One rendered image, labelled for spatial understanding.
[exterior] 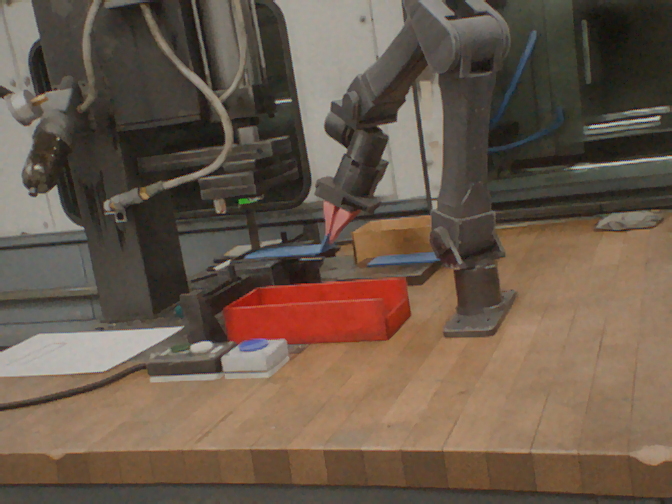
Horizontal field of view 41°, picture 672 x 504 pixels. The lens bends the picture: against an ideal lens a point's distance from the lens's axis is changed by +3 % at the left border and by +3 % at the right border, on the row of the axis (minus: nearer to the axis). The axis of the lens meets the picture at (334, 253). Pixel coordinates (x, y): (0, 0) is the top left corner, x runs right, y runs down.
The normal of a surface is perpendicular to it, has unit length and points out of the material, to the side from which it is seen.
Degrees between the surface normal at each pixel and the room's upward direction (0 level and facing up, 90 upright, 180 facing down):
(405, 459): 90
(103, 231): 90
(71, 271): 90
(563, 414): 0
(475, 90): 103
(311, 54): 90
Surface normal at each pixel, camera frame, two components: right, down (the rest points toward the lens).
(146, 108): -0.34, 0.22
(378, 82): -0.75, 0.20
